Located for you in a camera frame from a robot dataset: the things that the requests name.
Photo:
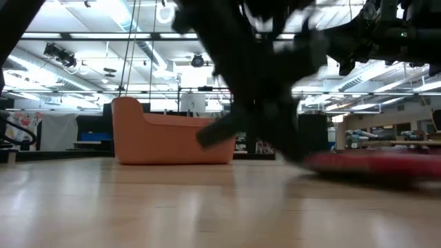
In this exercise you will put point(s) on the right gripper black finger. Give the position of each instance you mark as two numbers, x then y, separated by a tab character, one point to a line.
336	41

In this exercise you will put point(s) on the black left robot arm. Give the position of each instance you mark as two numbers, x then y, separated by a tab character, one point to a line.
13	27

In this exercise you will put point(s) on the black monitor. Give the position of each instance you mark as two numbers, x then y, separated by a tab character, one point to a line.
93	124

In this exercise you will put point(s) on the plain white cloth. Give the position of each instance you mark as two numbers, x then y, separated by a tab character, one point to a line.
58	132

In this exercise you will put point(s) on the black metal stand frame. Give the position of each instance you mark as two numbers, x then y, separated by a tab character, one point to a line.
205	88

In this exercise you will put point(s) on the orange plastic basket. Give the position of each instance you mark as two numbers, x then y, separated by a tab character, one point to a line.
155	141

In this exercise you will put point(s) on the blue box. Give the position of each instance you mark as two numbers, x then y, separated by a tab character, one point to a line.
96	136

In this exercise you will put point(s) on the brown white patterned cloth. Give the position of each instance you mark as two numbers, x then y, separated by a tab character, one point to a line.
265	147

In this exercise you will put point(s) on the round black ceiling lamp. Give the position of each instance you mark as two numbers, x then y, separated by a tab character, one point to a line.
197	61

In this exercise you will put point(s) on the black cabinet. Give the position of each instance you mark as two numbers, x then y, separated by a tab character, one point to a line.
315	132

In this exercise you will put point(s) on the black ceiling camera cluster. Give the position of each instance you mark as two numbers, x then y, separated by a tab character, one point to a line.
63	56

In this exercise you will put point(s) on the wooden workbench with clutter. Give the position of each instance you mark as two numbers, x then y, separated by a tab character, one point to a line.
396	142

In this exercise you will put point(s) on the wooden post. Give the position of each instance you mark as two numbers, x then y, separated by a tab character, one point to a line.
341	137

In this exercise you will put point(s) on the floral white cloth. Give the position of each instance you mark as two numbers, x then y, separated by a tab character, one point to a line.
24	124

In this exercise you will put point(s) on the red popcorn bag clear wrap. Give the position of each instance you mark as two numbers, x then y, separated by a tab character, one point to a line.
372	165

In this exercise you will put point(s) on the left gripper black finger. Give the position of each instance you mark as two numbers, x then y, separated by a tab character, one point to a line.
220	131
284	134

